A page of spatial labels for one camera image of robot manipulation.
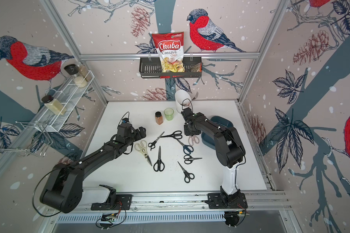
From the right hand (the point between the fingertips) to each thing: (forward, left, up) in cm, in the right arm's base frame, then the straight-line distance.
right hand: (190, 131), depth 97 cm
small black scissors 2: (-18, 0, -4) cm, 19 cm away
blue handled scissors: (-11, +2, -4) cm, 12 cm away
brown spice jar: (+8, +22, +3) cm, 24 cm away
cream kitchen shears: (-11, +32, -5) cm, 34 cm away
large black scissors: (-23, +19, -4) cm, 30 cm away
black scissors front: (-28, +1, -4) cm, 28 cm away
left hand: (-3, +30, +8) cm, 32 cm away
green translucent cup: (+17, +16, -1) cm, 23 cm away
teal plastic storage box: (-7, -13, 0) cm, 14 cm away
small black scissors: (-9, +25, -5) cm, 27 cm away
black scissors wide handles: (0, +9, -5) cm, 10 cm away
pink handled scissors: (-3, -2, -5) cm, 6 cm away
